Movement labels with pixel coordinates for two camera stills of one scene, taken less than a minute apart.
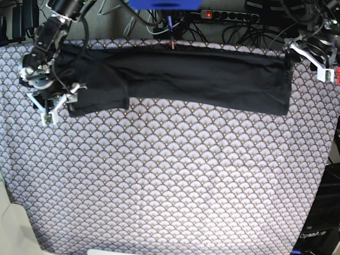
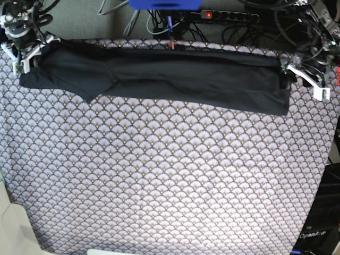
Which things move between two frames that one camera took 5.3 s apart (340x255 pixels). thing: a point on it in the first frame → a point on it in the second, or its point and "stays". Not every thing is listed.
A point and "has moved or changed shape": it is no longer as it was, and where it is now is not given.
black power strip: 229,16 stays
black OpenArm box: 321,235 stays
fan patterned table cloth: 167,177 stays
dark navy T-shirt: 109,78 has moved or changed shape
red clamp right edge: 338,75 stays
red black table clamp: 172,44 stays
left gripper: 48,116 → 23,54
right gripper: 321,52 → 312,71
